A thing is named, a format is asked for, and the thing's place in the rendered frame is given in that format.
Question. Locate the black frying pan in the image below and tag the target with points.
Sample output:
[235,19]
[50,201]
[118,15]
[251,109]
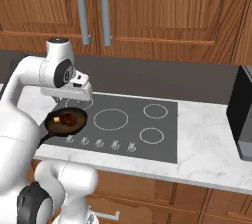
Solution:
[56,127]

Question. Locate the wooden base cupboard door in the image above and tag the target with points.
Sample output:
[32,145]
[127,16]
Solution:
[223,206]

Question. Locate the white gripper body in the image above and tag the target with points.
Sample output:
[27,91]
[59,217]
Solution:
[70,92]

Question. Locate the black microwave oven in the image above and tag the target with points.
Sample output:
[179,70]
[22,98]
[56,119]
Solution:
[241,113]

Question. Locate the grey hob knob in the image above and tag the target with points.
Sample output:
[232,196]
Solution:
[115,144]
[84,141]
[99,143]
[131,147]
[69,140]

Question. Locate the dark grey hob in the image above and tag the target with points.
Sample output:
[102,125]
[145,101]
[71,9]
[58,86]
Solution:
[131,129]

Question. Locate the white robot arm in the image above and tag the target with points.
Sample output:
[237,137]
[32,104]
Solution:
[19,136]

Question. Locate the wooden drawer front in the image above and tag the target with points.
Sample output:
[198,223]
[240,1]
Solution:
[134,214]
[131,187]

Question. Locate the brown steak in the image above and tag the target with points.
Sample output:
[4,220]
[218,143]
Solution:
[69,118]

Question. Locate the wooden wall cupboard door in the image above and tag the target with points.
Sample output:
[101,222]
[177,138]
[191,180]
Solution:
[244,25]
[36,2]
[164,8]

